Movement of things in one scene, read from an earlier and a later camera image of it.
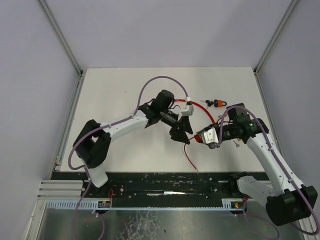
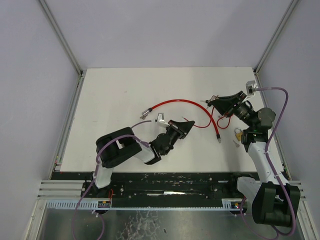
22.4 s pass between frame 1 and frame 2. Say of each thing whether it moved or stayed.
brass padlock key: stayed
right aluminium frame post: stayed
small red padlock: moved
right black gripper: moved
